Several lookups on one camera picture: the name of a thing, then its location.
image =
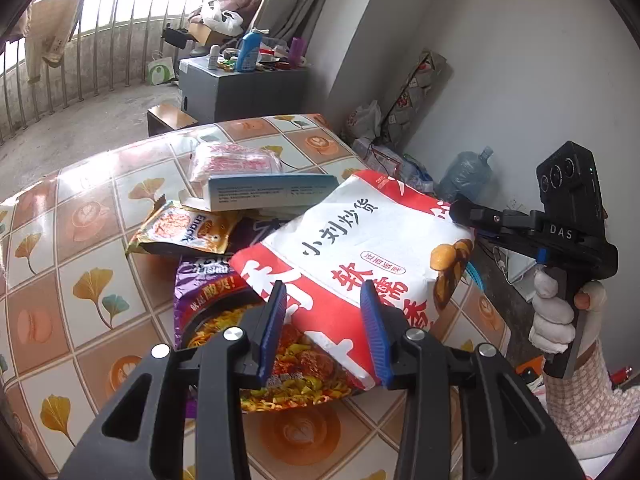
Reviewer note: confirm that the beige hanging cloth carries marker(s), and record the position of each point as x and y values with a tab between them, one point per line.
50	35

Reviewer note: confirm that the small white bottle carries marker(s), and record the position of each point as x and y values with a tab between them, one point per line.
214	57

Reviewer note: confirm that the pile of plastic packaging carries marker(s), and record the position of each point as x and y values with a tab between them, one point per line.
395	165

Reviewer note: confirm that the person's right forearm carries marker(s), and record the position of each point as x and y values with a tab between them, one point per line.
580	405

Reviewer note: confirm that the blue bottle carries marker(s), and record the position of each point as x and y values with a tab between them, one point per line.
247	52

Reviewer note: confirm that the purple cup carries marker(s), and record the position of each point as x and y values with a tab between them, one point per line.
297	49

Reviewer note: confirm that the patterned tablecloth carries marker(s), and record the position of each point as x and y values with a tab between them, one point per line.
75	270

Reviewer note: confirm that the wooden stool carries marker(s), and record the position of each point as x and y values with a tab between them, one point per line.
170	117

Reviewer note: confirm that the grey cabinet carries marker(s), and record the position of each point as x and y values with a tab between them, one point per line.
240	95

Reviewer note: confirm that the crumpled plastic bag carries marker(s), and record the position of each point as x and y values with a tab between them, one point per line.
364	120

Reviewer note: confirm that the cardboard box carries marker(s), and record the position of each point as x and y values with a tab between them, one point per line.
207	35

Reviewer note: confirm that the orange snack packet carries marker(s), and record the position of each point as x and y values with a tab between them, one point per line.
175	230

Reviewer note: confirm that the white plastic bag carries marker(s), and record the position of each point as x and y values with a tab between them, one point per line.
222	17

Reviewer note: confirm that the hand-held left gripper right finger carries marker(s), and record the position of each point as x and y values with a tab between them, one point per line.
375	340

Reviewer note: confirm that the white and blue carton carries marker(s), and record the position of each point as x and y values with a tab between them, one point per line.
260	192

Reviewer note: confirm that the clear water jug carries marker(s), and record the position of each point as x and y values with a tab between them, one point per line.
465	175

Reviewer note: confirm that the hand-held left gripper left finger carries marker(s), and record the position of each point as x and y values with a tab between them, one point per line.
272	332

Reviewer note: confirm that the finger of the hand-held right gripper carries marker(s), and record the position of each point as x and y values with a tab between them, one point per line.
467	212

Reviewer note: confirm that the person's right hand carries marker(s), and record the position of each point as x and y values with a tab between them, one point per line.
550	310

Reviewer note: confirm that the pink plastic packet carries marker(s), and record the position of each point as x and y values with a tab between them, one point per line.
230	160

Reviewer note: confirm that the red and white snack bag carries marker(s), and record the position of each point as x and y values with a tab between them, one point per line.
340	240

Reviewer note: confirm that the blue plastic basket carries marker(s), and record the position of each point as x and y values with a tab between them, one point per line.
477	275

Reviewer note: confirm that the white and green paper bag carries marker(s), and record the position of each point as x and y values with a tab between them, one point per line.
161	71

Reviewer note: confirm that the purple noodle packet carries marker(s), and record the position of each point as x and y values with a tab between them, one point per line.
210	305

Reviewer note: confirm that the metal railing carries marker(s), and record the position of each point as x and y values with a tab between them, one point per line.
115	35

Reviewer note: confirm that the folded patterned board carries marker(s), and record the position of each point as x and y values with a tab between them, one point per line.
415	100

